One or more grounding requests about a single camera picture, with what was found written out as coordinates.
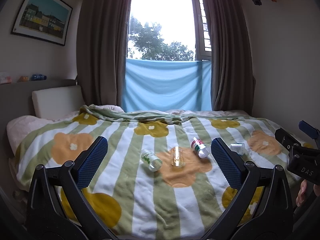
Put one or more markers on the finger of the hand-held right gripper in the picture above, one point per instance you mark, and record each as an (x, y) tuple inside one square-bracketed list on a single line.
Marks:
[(286, 137), (308, 129)]

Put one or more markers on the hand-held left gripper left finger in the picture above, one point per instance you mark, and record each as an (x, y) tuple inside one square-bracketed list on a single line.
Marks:
[(92, 158)]

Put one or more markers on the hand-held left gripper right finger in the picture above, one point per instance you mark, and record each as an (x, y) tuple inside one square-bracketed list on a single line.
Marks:
[(226, 165)]

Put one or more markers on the clear glass cup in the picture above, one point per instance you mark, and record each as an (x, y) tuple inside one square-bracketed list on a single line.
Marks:
[(177, 157)]

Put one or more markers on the red label glass cup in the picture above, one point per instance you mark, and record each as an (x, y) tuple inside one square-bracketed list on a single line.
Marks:
[(200, 148)]

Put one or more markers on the green label glass cup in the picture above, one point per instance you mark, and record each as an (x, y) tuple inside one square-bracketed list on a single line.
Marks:
[(150, 159)]

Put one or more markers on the person's right hand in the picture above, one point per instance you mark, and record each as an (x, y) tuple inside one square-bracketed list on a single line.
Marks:
[(301, 193)]

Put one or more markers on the small white green box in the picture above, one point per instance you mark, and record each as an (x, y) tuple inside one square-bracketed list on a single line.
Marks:
[(237, 147)]

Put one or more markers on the flower striped blanket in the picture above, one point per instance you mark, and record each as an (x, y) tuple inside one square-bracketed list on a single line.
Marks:
[(140, 180)]

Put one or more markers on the white headboard cushion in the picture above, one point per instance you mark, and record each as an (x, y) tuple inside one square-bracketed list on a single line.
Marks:
[(57, 101)]

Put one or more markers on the pink pillow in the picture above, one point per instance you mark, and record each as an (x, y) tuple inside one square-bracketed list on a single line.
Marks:
[(27, 127)]

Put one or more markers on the grey headboard shelf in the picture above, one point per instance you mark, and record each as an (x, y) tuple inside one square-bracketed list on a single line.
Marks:
[(35, 85)]

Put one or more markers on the blue cloth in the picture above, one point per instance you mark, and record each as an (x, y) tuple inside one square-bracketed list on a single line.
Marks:
[(168, 87)]

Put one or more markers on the blue toy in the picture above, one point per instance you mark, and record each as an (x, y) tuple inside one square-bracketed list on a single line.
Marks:
[(38, 77)]

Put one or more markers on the orange toy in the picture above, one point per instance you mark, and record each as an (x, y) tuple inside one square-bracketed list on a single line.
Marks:
[(24, 78)]

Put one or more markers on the brown curtain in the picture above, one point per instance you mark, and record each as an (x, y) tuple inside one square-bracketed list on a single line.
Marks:
[(103, 42), (228, 45)]

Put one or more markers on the framed building picture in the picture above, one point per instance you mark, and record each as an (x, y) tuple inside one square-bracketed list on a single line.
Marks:
[(41, 17)]

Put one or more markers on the window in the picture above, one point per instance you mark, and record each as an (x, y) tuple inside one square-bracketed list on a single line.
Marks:
[(166, 22)]

